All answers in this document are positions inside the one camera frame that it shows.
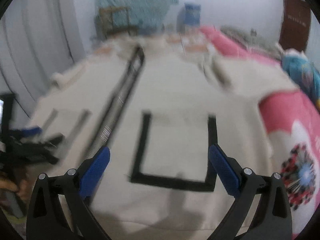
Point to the blue water bottle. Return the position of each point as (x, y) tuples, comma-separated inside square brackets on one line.
[(192, 14)]

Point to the person left hand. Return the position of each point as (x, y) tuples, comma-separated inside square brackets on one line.
[(22, 190)]

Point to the dark red wooden door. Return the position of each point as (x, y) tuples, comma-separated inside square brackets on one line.
[(295, 27)]

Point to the grey blanket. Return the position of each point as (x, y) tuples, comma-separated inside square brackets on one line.
[(252, 43)]

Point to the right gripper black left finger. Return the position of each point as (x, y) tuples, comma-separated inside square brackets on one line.
[(46, 220)]

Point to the cream zip-up jacket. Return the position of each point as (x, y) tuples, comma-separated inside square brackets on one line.
[(173, 105)]

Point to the blue patterned garment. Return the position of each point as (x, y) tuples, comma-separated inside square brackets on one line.
[(304, 74)]

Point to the checkered orange white bedsheet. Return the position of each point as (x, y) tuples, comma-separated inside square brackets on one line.
[(190, 43)]

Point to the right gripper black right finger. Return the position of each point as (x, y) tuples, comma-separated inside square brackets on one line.
[(261, 207)]

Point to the pink floral blanket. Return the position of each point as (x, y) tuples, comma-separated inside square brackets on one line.
[(290, 119)]

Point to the wooden chair black seat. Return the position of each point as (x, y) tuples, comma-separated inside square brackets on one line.
[(116, 20)]

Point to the white curtain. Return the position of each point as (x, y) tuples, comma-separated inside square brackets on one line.
[(38, 38)]

